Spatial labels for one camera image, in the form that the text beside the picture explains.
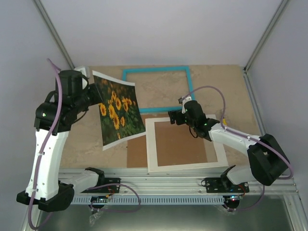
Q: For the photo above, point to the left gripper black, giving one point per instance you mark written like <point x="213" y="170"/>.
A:
<point x="97" y="96"/>

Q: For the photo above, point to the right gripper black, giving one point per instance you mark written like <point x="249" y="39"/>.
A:
<point x="179" y="120"/>

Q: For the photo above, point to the teal wooden picture frame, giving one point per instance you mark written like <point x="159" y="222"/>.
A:
<point x="154" y="110"/>

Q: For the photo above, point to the brown frame backing board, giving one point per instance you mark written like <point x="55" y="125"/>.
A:
<point x="175" y="145"/>

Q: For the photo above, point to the sunflower photo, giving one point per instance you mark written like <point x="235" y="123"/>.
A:
<point x="120" y="117"/>

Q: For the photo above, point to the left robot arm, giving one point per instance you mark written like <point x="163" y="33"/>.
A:
<point x="54" y="119"/>

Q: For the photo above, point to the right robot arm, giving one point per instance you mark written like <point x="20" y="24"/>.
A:
<point x="266" y="159"/>

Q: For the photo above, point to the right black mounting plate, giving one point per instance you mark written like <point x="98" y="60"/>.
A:
<point x="217" y="185"/>

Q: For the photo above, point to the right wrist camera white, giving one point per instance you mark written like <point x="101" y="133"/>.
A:
<point x="183" y="100"/>

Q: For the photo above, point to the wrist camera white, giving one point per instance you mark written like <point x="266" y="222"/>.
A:
<point x="84" y="70"/>
<point x="183" y="100"/>

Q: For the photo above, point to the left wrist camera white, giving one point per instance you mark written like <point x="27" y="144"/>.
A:
<point x="84" y="70"/>

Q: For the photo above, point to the aluminium rail base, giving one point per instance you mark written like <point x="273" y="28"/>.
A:
<point x="183" y="182"/>

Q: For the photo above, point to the slotted cable duct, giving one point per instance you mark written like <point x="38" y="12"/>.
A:
<point x="150" y="200"/>

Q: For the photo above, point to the left aluminium corner post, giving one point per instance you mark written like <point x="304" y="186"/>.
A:
<point x="53" y="32"/>

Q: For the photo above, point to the aluminium corner post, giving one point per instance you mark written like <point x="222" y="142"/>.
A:
<point x="266" y="34"/>
<point x="53" y="32"/>

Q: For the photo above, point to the right aluminium corner post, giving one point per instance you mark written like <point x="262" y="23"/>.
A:
<point x="266" y="34"/>

